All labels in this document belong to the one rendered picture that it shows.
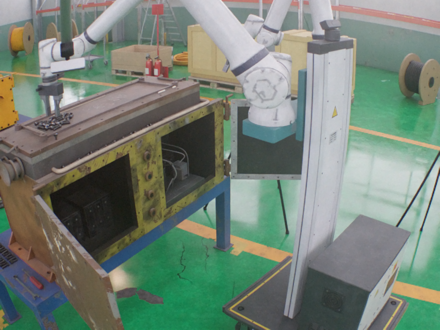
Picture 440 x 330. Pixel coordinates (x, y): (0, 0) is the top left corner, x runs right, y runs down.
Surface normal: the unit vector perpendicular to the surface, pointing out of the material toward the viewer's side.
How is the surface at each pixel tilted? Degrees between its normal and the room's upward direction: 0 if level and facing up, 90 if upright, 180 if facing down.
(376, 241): 0
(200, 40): 90
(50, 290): 0
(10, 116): 90
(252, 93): 99
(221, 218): 90
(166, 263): 0
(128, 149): 90
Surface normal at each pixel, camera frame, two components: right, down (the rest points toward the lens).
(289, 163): -0.05, 0.40
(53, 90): -0.31, 0.38
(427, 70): 0.53, 0.34
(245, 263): 0.00, -0.91
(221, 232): -0.55, 0.34
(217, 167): 0.84, 0.22
